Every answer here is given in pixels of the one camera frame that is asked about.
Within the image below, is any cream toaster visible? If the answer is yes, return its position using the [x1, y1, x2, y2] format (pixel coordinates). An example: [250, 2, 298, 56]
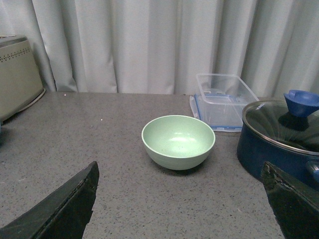
[0, 35, 45, 122]

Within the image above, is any clear plastic food container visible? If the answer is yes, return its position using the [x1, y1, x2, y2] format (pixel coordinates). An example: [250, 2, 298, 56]
[196, 74, 259, 106]

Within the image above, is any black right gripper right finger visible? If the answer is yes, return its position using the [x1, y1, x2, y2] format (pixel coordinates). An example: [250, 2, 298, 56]
[261, 161, 319, 239]

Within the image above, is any dark blue cooking pot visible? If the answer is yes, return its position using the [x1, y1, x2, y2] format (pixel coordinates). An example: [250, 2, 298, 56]
[236, 100, 319, 190]

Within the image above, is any clear lid blue seal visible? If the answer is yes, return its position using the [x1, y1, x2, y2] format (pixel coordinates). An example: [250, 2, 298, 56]
[189, 94, 246, 132]

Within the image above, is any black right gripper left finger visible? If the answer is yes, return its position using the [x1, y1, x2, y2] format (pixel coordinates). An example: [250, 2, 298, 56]
[0, 161, 99, 239]

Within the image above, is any glass pot lid blue knob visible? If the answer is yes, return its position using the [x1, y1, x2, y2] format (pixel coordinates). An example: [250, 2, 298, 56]
[242, 90, 319, 156]

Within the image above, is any grey-white curtain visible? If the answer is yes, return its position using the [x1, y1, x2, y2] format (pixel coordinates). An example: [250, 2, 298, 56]
[0, 0, 319, 97]

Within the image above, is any green bowl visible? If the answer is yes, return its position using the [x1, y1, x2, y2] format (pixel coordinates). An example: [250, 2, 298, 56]
[141, 115, 216, 170]

